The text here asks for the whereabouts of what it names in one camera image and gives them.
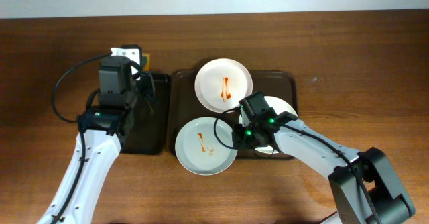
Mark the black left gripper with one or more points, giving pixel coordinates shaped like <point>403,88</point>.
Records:
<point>147,85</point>

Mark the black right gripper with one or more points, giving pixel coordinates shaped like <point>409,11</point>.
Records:
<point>239,138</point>

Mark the green and orange sponge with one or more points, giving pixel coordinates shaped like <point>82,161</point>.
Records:
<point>145,61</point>

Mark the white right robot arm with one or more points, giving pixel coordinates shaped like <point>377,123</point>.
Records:
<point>365,186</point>

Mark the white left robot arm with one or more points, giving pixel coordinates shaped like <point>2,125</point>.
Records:
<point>103,129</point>

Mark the black water tray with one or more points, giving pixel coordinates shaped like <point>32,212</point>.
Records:
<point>149,132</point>

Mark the brown serving tray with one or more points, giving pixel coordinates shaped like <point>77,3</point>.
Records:
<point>184,105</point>

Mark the white plate with ketchup streak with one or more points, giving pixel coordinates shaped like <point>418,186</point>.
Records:
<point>221,83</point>

